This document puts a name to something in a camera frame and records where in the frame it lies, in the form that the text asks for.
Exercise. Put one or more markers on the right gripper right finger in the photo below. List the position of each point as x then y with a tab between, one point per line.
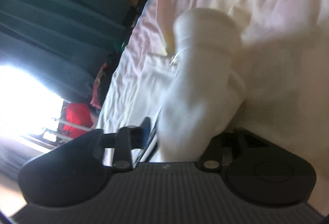
223	149

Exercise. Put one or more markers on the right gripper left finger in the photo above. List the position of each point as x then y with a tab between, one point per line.
130	142

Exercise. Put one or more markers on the white zip hoodie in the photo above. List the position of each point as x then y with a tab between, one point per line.
205	92

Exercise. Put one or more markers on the pink clothes pile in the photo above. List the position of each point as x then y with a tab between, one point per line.
101	86

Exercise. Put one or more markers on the red bag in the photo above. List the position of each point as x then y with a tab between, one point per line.
79	114

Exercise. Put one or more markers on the dark framed window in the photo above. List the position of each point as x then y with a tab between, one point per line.
27	106

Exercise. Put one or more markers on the teal right curtain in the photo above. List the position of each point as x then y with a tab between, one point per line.
62	43

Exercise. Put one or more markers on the pastel bed sheet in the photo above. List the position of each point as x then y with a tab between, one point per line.
205	8

